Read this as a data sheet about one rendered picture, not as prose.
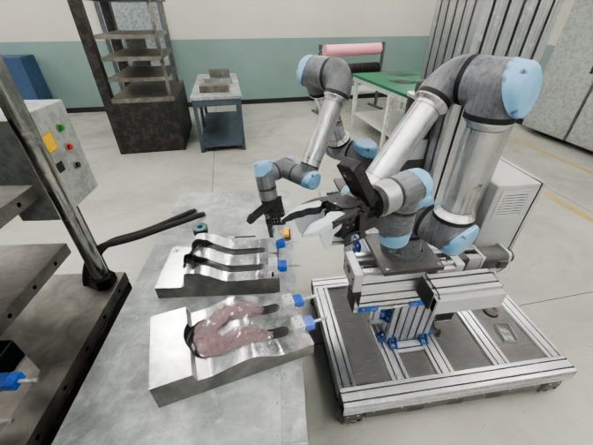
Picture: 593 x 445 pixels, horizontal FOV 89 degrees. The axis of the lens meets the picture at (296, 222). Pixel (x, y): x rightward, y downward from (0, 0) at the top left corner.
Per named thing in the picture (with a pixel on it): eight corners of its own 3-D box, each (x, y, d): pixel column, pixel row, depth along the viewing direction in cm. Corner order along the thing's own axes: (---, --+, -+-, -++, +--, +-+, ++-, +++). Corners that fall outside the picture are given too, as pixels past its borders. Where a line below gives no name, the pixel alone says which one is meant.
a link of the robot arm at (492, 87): (432, 230, 105) (490, 51, 74) (473, 252, 95) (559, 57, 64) (409, 241, 100) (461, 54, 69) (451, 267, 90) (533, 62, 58)
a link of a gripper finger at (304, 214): (283, 242, 59) (327, 232, 61) (281, 215, 56) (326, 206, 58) (280, 235, 61) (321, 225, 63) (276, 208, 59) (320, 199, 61)
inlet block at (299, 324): (324, 316, 113) (324, 306, 110) (329, 327, 109) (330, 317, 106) (290, 327, 109) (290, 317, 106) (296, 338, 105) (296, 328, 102)
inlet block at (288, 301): (312, 295, 121) (312, 286, 118) (318, 305, 118) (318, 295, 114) (281, 305, 118) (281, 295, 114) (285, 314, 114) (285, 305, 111)
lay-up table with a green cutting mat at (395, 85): (398, 121, 590) (409, 63, 531) (496, 173, 400) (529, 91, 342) (345, 126, 564) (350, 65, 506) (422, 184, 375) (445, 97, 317)
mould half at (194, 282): (279, 252, 147) (278, 230, 140) (280, 293, 126) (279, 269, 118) (175, 256, 145) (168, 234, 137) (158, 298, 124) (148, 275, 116)
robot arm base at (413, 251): (411, 235, 120) (416, 214, 114) (431, 260, 107) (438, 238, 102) (375, 237, 118) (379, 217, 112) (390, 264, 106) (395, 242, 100)
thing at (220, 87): (240, 116, 621) (235, 65, 568) (246, 149, 468) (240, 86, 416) (205, 117, 609) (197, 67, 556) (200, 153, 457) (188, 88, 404)
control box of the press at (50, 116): (161, 322, 209) (69, 99, 124) (146, 364, 184) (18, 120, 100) (129, 324, 208) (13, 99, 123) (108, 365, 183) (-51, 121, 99)
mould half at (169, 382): (288, 297, 124) (288, 279, 118) (313, 353, 104) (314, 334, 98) (159, 335, 110) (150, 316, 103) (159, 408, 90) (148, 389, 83)
